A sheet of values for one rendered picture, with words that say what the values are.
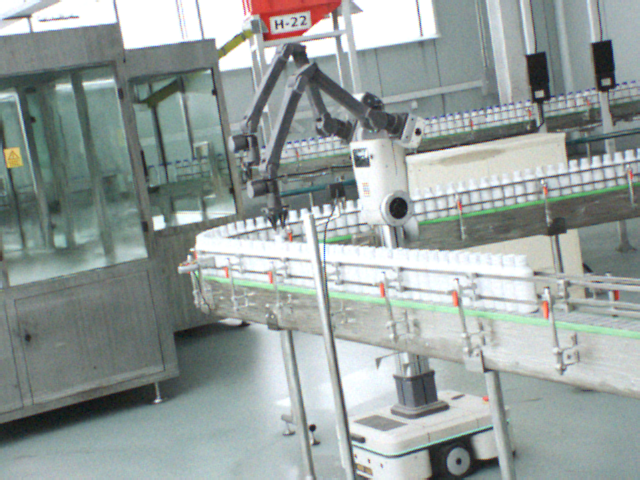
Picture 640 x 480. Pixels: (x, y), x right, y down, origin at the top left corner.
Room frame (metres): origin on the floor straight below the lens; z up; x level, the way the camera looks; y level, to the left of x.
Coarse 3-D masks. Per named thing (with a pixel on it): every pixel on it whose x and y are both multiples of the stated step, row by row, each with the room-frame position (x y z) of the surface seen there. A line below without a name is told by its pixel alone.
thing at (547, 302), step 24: (192, 264) 6.02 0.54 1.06; (240, 264) 5.64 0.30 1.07; (336, 264) 4.82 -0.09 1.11; (384, 288) 4.40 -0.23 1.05; (456, 288) 3.99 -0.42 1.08; (336, 312) 4.81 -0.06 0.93; (552, 312) 3.59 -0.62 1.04; (480, 336) 4.01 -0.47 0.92; (552, 336) 3.59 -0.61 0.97; (576, 360) 3.60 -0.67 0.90
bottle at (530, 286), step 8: (520, 256) 3.88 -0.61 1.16; (520, 264) 3.85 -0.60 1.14; (528, 264) 3.86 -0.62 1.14; (512, 272) 3.87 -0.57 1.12; (520, 272) 3.84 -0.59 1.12; (528, 272) 3.84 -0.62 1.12; (520, 288) 3.84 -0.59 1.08; (528, 288) 3.84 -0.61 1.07; (520, 296) 3.85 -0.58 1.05; (528, 296) 3.84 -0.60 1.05; (536, 296) 3.85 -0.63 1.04; (520, 304) 3.85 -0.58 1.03; (528, 304) 3.84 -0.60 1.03; (520, 312) 3.86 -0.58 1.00; (528, 312) 3.84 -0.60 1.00
